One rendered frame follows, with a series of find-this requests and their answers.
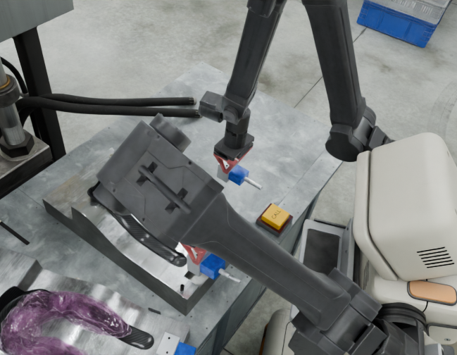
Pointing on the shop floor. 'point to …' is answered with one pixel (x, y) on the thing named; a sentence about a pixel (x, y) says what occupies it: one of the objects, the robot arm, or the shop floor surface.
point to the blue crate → (396, 23)
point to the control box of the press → (32, 58)
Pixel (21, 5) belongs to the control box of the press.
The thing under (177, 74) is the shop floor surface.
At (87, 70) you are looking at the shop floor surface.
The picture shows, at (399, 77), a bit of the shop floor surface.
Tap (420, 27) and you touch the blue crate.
